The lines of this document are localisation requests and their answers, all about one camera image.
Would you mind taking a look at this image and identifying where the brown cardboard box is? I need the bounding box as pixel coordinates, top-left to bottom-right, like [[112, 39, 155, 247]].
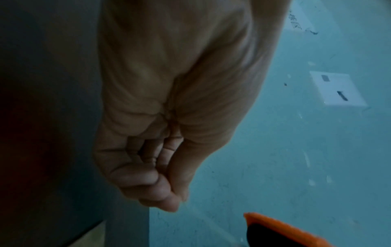
[[68, 220, 107, 247]]

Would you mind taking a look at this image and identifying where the person's left hand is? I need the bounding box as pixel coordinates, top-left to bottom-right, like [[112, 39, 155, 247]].
[[92, 0, 292, 213]]

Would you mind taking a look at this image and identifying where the orange tape dispenser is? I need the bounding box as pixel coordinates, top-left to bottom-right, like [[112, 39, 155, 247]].
[[243, 212, 337, 247]]

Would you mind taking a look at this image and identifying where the white paper label on wall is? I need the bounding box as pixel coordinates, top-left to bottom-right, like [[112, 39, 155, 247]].
[[309, 70, 369, 107]]

